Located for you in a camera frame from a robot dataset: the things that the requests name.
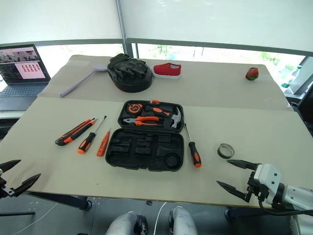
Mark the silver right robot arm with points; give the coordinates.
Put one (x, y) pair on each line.
(298, 194)

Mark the grey window frame post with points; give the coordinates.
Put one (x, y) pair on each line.
(122, 29)

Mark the silver left robot leg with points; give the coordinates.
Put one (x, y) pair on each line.
(124, 224)

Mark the orange voltage tester pen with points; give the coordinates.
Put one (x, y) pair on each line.
(102, 147)

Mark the black tool case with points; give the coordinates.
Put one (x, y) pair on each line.
(146, 149)

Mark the white roller blind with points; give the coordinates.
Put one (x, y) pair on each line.
(220, 19)
(61, 19)

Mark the dark table frame leg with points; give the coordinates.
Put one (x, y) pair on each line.
(244, 212)
(63, 199)

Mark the purple fly swatter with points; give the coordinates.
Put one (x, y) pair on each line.
(80, 82)

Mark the red canvas shoe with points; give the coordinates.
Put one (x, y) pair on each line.
(166, 69)

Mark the black office chair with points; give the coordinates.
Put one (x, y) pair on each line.
(305, 107)

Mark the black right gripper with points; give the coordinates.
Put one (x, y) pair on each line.
(252, 186)

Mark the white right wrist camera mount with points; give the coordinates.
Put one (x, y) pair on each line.
(269, 176)

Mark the black boxing focus mitt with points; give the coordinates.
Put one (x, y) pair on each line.
(132, 83)

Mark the orange black utility knife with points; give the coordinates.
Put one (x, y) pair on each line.
(71, 135)

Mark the silver right robot leg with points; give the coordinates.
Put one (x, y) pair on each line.
(182, 220)

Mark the dark grey laptop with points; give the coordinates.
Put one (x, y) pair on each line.
(19, 95)

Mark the silver robot leg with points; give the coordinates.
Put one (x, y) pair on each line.
(182, 220)
(124, 224)

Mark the clear bottle with green label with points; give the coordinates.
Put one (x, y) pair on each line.
(286, 84)

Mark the steel claw hammer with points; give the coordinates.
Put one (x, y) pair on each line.
(176, 120)

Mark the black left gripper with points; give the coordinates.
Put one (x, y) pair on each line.
(2, 186)

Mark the red green strawberry toy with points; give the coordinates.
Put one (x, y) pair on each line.
(252, 73)

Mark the orange black tape measure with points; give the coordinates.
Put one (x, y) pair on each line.
(134, 108)

